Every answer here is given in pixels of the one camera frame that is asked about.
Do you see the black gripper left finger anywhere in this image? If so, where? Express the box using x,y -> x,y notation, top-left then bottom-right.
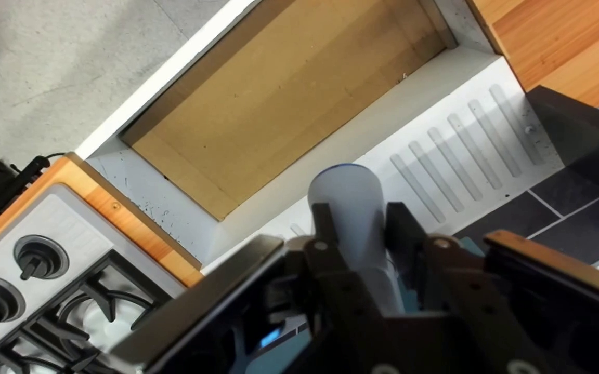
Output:
302,204 -> 386,374

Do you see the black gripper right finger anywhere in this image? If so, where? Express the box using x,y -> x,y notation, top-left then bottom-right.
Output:
383,201 -> 522,374

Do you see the white toy sink basin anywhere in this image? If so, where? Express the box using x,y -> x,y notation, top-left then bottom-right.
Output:
77,0 -> 562,270

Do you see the toy stove top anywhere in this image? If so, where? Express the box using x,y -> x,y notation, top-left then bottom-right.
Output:
0,183 -> 189,374

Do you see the wooden toy kitchen counter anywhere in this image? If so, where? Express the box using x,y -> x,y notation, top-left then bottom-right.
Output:
469,0 -> 599,105

